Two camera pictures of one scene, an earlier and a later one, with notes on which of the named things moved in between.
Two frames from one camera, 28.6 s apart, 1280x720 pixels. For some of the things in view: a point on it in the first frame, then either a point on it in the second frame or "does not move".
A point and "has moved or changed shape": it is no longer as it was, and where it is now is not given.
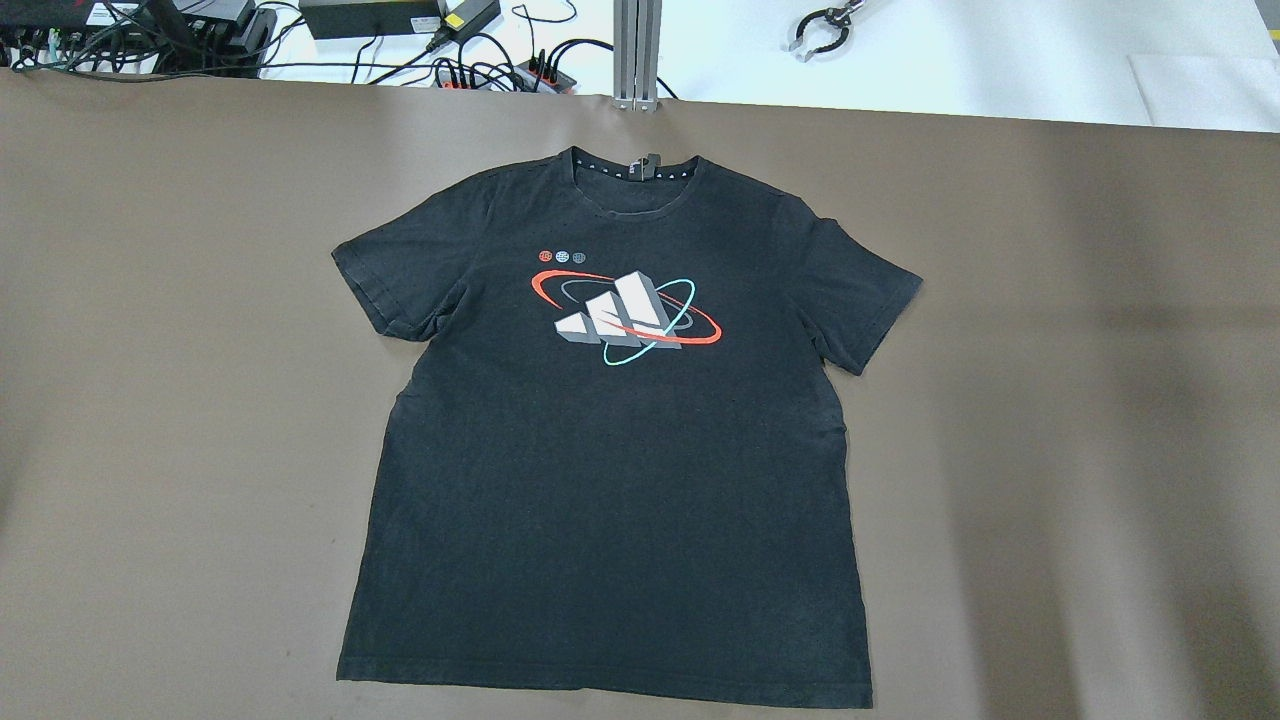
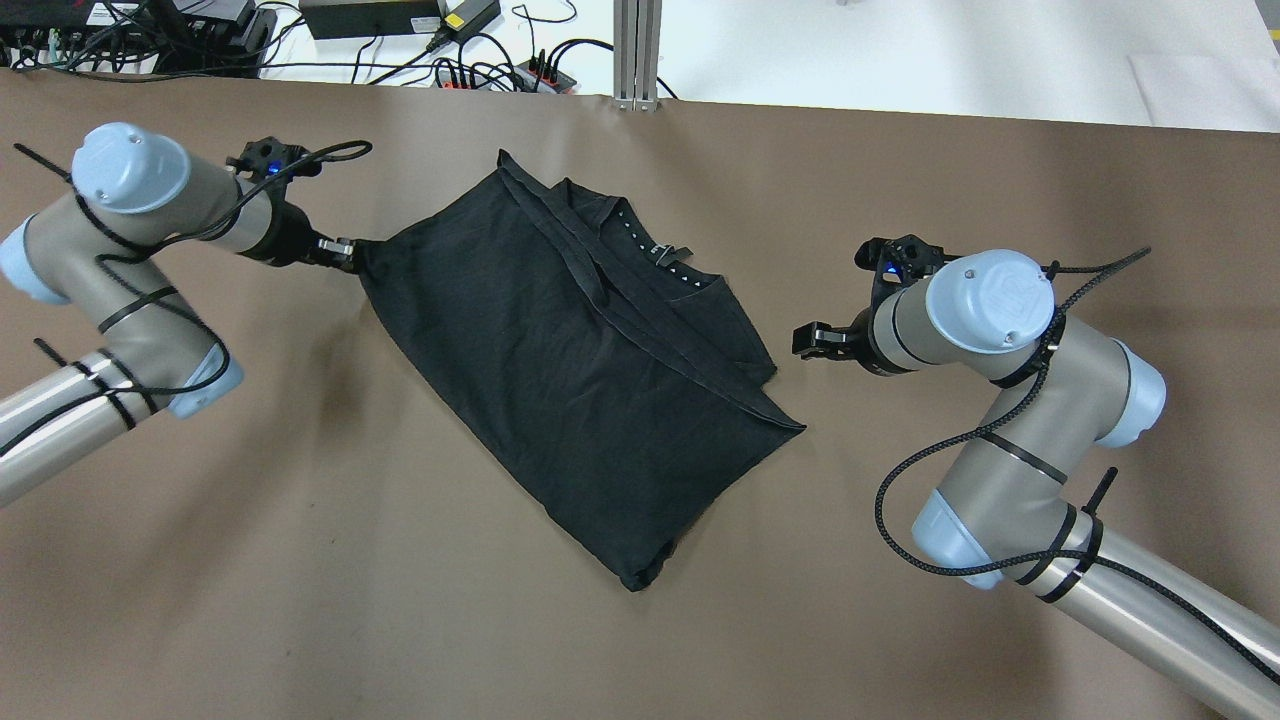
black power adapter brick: (351, 18) does not move
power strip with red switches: (535, 75) does not move
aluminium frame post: (637, 27) does not move
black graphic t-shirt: (613, 468) has moved or changed shape
